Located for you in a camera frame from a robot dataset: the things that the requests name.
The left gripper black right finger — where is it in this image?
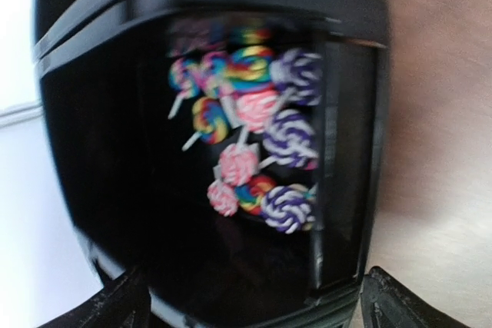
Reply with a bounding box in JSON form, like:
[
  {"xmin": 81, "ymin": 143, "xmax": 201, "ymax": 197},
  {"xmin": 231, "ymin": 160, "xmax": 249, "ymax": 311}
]
[{"xmin": 361, "ymin": 267, "xmax": 454, "ymax": 327}]

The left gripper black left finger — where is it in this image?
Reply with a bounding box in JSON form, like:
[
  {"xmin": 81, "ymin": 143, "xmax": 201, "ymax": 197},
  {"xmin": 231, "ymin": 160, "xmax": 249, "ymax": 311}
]
[{"xmin": 43, "ymin": 268, "xmax": 151, "ymax": 328}]

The black three-compartment candy tray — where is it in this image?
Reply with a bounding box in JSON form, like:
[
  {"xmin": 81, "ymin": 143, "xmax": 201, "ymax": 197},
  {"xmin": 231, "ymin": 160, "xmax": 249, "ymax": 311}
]
[{"xmin": 33, "ymin": 0, "xmax": 389, "ymax": 327}]

